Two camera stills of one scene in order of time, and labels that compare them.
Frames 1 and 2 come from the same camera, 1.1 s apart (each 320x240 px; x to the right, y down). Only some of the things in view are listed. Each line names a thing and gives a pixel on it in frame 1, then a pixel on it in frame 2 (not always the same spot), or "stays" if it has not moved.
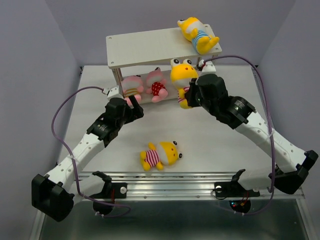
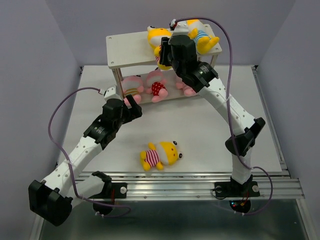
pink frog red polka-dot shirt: [156, 85] stays
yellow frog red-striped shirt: [182, 73] → [154, 35]
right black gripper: [194, 85] → [166, 46]
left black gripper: [137, 112] stays
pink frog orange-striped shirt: [132, 85] stays
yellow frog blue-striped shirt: [193, 30] stays
